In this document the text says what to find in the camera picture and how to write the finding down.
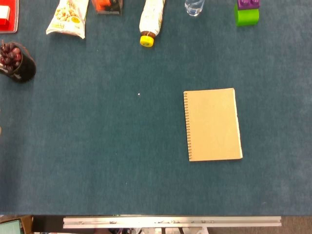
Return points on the tan spiral notebook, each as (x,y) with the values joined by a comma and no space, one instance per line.
(214,124)

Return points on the green plastic block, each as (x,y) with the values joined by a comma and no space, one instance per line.
(246,17)

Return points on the purple building block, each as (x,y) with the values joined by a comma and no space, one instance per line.
(248,4)

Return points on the teal felt table cover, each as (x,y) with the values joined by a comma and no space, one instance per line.
(109,134)

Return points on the white bottle yellow cap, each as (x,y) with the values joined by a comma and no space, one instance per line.
(151,19)

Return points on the clear water bottle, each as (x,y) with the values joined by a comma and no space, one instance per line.
(194,8)

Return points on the clear box red toy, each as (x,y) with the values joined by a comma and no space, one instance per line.
(106,6)

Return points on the white snack bag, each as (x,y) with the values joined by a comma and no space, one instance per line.
(67,19)

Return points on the black cup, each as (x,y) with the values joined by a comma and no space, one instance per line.
(26,70)

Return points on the dark red grapes bunch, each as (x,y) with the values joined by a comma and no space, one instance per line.
(9,57)

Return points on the red tray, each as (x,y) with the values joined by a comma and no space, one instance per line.
(13,24)

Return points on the white red small box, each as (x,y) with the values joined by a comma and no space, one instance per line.
(4,12)

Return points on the aluminium profile rail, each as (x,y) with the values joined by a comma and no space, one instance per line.
(170,222)

